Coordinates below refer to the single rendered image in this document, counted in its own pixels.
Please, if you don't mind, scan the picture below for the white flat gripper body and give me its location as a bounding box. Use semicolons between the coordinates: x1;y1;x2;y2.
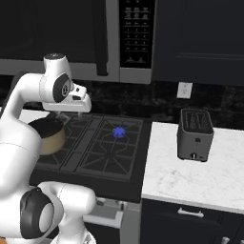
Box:
42;93;93;114

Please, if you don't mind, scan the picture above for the blue burner flame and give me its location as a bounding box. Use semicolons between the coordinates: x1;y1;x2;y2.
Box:
112;126;127;139

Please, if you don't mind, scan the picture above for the beige pot with dark inside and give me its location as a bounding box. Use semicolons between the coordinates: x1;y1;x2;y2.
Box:
28;112;70;157

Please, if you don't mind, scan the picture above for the black gas hob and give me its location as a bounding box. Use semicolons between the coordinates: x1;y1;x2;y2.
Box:
29;112;153;204

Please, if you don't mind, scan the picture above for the black and silver microwave oven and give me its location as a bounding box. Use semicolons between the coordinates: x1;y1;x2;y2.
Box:
0;0;157;86

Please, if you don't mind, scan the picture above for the dark grey toaster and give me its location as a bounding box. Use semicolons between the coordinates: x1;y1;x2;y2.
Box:
176;108;215;163

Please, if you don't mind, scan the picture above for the silver oven front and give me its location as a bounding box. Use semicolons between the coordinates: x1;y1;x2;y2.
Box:
81;195;143;244

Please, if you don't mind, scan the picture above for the dark drawer front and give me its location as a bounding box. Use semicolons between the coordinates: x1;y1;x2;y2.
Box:
140;197;244;244

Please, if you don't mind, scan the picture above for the dark microwave door handle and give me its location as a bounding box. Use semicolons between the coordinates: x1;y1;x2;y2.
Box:
91;0;110;77

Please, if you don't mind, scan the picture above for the white wall socket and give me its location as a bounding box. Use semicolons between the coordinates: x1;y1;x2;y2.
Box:
176;81;193;100

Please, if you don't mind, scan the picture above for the white oven door handle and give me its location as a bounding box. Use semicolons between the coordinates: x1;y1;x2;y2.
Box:
82;212;124;230

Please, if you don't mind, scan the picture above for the dark wall cupboard door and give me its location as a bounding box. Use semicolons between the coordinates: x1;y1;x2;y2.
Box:
152;0;244;88

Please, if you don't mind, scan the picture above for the white drawer handle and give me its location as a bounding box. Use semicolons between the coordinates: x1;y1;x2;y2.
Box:
176;207;205;219

